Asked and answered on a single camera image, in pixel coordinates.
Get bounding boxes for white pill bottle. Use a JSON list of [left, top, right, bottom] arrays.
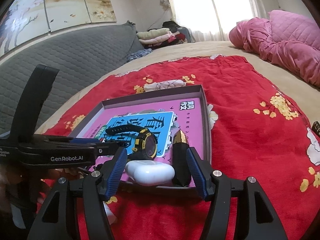
[[103, 202, 117, 225]]

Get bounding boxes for yellow black wrist watch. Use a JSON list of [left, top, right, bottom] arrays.
[[105, 124, 158, 161]]

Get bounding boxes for white oval case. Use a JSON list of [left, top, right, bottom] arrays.
[[125, 160, 175, 186]]

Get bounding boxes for person's left hand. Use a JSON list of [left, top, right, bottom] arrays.
[[1, 164, 61, 213]]

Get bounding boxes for pink and blue book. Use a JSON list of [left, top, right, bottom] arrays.
[[82, 97, 205, 186]]

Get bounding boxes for red floral blanket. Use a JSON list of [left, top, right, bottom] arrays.
[[45, 56, 319, 239]]

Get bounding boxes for grey quilted sofa back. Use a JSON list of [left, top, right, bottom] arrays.
[[1, 21, 143, 133]]

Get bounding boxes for blue patterned cloth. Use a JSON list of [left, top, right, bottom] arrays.
[[127, 48, 152, 62]]

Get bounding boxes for grey shallow cardboard box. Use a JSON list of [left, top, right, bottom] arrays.
[[68, 84, 213, 188]]

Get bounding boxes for stack of folded clothes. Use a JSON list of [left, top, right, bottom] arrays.
[[136, 21, 193, 50]]

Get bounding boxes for beige bed sheet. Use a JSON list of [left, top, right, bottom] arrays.
[[36, 41, 320, 134]]

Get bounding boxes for pink quilted comforter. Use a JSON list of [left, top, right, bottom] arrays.
[[229, 10, 319, 88]]

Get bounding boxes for blossom wall painting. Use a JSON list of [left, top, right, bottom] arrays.
[[1, 0, 117, 55]]

